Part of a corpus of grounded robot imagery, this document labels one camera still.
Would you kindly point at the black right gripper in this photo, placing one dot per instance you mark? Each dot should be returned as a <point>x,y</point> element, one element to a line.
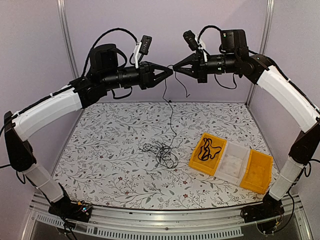
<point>197,60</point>

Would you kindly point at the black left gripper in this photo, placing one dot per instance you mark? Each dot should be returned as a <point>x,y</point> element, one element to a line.
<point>147,78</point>

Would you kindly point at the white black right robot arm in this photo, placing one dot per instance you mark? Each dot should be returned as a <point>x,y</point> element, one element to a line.
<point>235,57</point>

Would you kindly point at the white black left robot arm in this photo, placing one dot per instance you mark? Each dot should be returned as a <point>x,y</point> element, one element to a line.
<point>102,74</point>

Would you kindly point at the floral patterned table cloth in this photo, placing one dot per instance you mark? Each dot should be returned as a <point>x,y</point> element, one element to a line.
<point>136,155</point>

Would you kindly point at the yellow bin nearest centre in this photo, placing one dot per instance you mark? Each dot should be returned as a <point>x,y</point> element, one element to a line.
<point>207,154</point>

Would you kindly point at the yellow bin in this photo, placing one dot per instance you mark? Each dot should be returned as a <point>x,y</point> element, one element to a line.
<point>207,154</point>
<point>258,172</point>

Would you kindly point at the translucent white bin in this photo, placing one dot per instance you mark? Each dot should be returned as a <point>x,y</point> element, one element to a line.
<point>233,163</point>

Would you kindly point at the yellow bin far right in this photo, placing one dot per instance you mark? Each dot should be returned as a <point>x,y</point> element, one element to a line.
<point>258,172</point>

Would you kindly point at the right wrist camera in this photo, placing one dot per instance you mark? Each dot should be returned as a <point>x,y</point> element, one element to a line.
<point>195,44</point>

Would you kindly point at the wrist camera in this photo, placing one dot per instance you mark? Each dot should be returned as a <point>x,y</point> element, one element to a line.
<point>195,44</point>
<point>141,49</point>

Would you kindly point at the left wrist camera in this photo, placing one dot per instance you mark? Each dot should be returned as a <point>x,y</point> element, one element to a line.
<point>141,49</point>

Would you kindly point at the right aluminium frame post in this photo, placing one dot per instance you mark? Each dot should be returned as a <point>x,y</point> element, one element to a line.
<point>270,6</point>

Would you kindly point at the aluminium frame post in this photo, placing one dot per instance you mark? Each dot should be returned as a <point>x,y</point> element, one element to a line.
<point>61,7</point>
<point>270,6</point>

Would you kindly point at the left aluminium frame post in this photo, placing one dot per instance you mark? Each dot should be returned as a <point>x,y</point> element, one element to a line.
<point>61,7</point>

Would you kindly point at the aluminium front rail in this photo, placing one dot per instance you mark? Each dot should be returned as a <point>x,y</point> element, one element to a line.
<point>111,223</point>

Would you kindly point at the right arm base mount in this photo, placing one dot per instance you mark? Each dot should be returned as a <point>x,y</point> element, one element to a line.
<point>269,216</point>

